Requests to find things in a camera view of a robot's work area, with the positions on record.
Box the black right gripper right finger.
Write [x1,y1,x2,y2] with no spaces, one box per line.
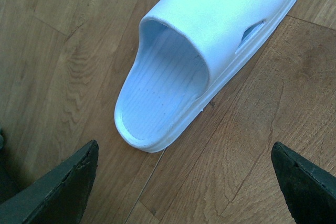
[271,142,335,223]

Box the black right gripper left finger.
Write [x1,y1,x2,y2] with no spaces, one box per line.
[1,140,99,223]

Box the light blue slide slipper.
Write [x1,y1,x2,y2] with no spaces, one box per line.
[114,0,296,153]

